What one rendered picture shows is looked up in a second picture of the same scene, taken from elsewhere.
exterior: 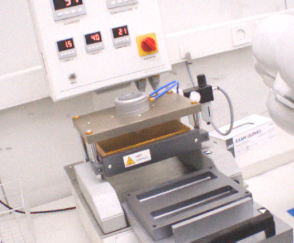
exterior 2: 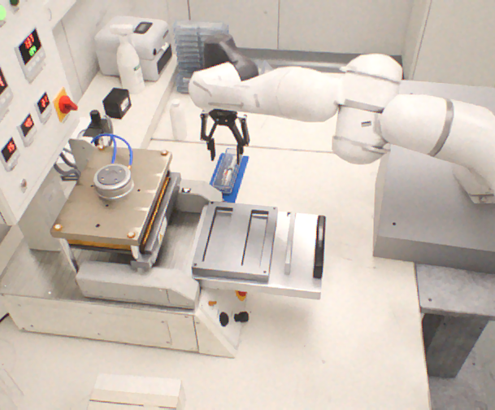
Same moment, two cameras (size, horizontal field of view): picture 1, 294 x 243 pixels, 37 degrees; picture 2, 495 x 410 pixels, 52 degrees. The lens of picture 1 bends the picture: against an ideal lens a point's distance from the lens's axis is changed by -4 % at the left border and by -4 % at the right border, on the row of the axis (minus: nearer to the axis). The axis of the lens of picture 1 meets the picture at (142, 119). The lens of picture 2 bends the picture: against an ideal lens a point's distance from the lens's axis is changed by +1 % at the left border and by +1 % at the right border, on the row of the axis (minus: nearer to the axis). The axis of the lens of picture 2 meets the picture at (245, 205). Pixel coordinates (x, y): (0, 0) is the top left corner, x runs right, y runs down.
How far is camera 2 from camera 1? 0.89 m
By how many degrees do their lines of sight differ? 60
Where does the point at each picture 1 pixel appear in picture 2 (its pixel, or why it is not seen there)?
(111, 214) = (194, 290)
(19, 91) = not seen: outside the picture
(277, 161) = not seen: hidden behind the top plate
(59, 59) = (7, 172)
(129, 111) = (127, 191)
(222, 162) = (207, 192)
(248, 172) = not seen: hidden behind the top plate
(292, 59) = (420, 133)
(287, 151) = (141, 144)
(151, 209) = (237, 262)
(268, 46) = (326, 107)
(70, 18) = (1, 111)
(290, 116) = (375, 156)
